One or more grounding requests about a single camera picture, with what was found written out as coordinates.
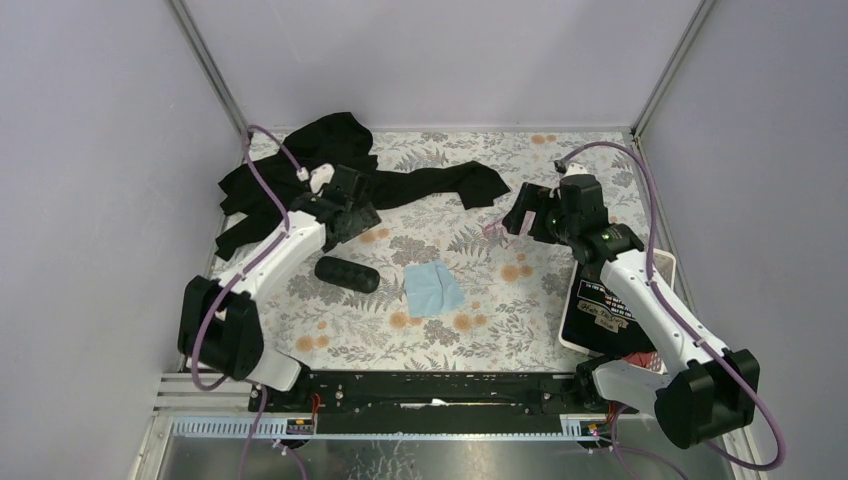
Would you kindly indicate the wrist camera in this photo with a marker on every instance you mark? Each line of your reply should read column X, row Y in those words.
column 317, row 178
column 569, row 168

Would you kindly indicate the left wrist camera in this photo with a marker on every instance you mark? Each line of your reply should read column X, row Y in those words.
column 317, row 178

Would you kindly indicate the grey slotted cable duct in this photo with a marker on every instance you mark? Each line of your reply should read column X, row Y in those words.
column 522, row 428

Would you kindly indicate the floral patterned table mat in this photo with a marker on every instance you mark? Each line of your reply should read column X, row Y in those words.
column 513, row 288

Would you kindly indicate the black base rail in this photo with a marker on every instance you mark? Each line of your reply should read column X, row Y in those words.
column 383, row 397

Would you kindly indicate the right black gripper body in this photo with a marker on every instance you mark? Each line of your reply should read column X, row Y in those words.
column 561, row 226

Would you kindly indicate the pink transparent sunglasses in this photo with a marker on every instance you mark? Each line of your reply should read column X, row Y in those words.
column 497, row 235

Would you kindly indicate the black glasses case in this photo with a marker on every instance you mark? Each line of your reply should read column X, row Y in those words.
column 347, row 274

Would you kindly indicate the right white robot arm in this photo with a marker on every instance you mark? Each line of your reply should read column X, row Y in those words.
column 707, row 390

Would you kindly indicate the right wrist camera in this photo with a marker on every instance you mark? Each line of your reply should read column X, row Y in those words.
column 569, row 168

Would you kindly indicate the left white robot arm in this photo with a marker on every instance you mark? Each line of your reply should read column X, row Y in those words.
column 220, row 323

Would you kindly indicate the light blue cleaning cloth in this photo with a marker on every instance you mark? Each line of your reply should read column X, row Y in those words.
column 431, row 289

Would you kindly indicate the white plastic basket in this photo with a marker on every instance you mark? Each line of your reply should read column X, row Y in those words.
column 595, row 322

